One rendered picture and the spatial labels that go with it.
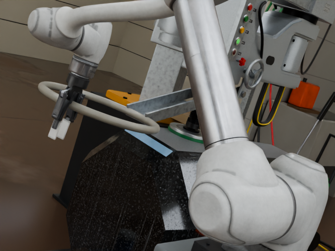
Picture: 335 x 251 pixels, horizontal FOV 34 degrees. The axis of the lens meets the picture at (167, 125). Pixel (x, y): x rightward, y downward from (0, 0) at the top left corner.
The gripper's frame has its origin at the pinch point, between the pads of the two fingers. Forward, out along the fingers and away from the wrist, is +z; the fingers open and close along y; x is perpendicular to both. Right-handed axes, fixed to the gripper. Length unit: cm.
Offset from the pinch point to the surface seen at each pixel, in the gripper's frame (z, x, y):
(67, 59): 42, 416, 642
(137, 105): -13, -2, 50
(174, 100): -19, -8, 73
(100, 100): -9.0, 10.9, 41.8
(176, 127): -7, -12, 78
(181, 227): 22, -44, 39
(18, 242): 81, 41, 72
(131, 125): -10.7, -20.2, 10.1
